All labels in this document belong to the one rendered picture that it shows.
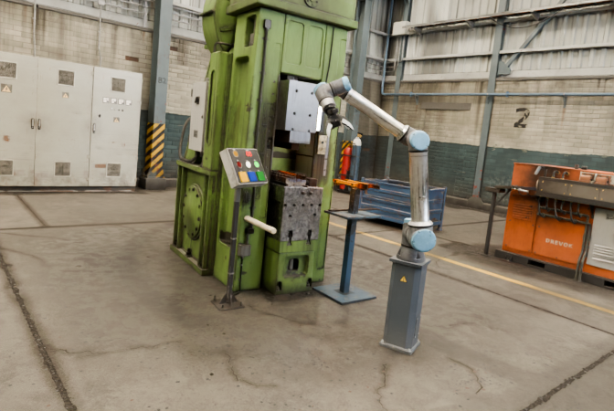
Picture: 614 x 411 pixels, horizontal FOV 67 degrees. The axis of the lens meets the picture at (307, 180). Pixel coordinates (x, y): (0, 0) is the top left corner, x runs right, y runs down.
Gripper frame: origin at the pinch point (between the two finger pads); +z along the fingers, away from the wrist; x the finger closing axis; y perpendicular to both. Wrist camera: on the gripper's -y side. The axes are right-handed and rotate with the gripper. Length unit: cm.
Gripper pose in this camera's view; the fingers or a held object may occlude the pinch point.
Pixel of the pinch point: (341, 133)
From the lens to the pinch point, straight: 264.8
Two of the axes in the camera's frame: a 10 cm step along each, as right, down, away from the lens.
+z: 3.3, 8.5, -4.1
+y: 0.3, 4.3, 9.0
